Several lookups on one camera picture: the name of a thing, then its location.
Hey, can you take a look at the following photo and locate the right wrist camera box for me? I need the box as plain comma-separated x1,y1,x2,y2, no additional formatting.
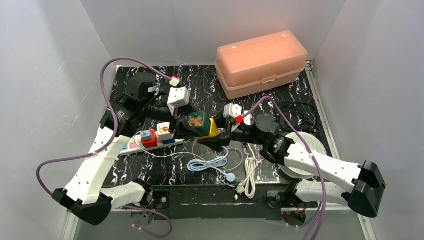
223,103,244,124

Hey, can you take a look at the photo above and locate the white power cord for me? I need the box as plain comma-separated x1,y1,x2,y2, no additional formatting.
235,144,261,200

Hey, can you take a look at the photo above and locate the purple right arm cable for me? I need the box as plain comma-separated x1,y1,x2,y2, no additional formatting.
236,96,329,240

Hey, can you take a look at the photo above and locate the red power adapter plug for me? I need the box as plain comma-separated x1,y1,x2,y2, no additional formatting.
140,129,158,149

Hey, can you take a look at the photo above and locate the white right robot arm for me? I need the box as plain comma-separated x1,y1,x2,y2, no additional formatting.
198,114,386,218

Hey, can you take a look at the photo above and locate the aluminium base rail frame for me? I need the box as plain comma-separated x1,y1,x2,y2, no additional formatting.
61,185,377,240

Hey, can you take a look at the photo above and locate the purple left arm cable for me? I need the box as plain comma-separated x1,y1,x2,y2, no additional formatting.
35,56,181,239

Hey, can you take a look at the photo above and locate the small light blue charger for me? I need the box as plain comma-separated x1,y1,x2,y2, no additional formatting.
139,130,152,141

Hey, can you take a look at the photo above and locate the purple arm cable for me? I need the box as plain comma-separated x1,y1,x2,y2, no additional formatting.
35,56,181,239
236,96,329,240

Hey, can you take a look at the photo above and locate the pink translucent storage box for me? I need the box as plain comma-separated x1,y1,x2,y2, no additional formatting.
214,30,308,100

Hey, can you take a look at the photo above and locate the blue power adapter plug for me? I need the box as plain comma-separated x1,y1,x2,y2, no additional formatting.
162,139,176,145

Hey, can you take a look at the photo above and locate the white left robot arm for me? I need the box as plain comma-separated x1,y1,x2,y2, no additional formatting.
52,72,190,226

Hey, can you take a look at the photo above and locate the light blue cable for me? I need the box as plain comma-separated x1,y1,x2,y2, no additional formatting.
187,145,237,184

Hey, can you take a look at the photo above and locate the long white power strip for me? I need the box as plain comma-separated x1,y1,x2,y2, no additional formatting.
119,137,184,156

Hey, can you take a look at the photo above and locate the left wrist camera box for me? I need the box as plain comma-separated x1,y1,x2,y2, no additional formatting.
167,87,190,115

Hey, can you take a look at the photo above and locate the black coiled usb cable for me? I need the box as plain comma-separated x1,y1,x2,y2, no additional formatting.
274,101,322,135

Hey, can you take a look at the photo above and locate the yellow cube socket adapter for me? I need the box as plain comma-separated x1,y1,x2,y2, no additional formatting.
196,118,220,140

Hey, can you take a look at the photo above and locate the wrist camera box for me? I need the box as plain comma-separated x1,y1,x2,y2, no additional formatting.
167,87,190,115
223,103,244,124

